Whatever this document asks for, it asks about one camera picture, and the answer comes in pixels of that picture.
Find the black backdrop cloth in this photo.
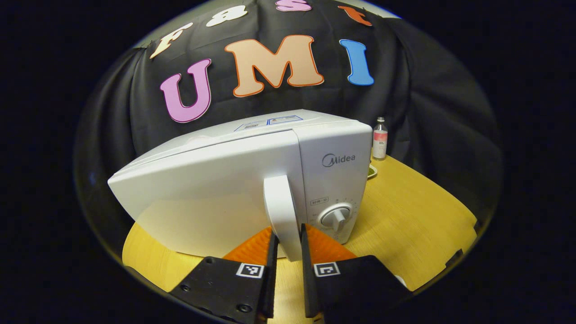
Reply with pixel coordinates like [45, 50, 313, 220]
[74, 0, 502, 261]

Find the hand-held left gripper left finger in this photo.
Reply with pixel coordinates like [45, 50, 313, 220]
[169, 226, 279, 324]

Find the white microwave oven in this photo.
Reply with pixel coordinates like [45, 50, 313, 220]
[107, 109, 374, 262]

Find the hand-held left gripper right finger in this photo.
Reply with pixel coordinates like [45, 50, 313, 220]
[301, 224, 412, 318]

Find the small bottle with pink label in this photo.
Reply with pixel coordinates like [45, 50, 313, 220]
[372, 117, 388, 160]

